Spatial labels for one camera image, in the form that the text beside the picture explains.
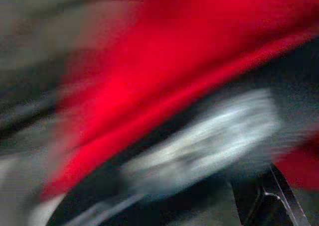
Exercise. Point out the white cloth garment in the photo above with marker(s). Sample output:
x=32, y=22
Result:
x=211, y=136

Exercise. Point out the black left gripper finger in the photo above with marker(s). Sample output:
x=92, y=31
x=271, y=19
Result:
x=271, y=206

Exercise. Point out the red cloth garment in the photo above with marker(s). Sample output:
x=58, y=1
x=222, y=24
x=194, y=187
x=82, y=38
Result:
x=159, y=61

